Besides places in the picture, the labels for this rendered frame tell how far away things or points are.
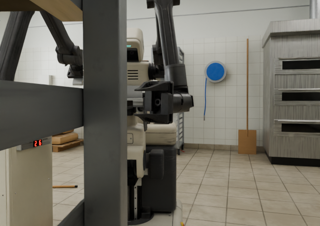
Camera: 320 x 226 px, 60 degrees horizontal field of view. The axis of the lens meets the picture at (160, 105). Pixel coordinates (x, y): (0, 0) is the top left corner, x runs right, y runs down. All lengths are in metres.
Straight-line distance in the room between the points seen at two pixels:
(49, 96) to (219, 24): 5.33
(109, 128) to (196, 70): 5.16
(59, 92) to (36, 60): 6.67
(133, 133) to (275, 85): 3.20
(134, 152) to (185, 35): 4.32
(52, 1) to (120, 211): 0.16
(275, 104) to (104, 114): 4.11
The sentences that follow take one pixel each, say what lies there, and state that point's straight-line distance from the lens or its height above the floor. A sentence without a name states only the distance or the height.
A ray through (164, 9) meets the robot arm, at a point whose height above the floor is 1.24.
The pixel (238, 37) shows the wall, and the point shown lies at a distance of 5.40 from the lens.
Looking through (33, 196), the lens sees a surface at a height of 0.42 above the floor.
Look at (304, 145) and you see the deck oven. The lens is 4.43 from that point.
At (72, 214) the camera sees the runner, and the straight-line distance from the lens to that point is 0.22.
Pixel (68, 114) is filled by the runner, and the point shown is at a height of 0.96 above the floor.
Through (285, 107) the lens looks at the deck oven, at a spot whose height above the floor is 0.84.
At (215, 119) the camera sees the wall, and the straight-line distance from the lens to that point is 5.32.
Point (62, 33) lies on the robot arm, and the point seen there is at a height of 1.24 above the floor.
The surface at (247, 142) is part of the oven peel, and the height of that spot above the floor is 0.20.
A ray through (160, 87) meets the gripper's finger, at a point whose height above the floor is 0.99.
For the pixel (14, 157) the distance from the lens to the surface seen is 1.61.
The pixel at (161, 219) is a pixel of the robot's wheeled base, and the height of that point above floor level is 0.28.
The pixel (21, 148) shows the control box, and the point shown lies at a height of 0.71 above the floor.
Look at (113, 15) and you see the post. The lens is 0.23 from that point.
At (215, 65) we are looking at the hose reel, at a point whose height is 1.56.
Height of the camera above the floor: 0.97
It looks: 2 degrees down
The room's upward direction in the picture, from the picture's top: straight up
